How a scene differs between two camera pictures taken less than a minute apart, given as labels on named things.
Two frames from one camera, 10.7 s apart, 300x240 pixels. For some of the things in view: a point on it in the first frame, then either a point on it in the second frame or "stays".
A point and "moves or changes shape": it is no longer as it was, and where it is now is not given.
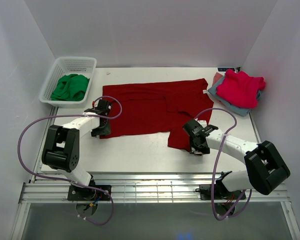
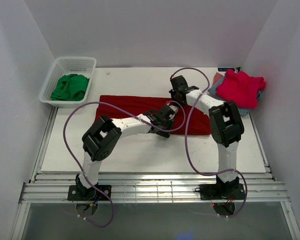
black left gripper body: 103,129 to 167,125
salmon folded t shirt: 217,77 stays
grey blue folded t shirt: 243,111 stays
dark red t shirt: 161,108 moves or changes shape
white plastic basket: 68,83 stays
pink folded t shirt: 240,89 stays
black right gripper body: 201,149 to 174,93
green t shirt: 71,87 stays
